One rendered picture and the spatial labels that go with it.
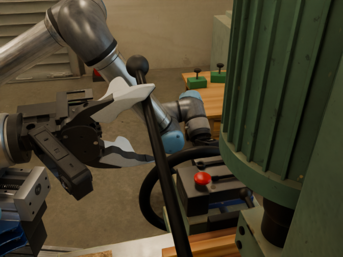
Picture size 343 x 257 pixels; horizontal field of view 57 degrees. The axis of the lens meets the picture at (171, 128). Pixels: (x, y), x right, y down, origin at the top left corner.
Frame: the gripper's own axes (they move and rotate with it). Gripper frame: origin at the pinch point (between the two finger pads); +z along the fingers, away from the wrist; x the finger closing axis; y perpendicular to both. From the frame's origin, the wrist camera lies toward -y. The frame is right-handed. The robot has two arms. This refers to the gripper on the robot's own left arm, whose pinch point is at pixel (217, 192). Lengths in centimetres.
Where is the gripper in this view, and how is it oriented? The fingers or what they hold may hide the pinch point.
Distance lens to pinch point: 95.1
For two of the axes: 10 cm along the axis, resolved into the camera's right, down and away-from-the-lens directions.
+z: 2.0, 8.8, -4.3
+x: -9.7, 1.2, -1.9
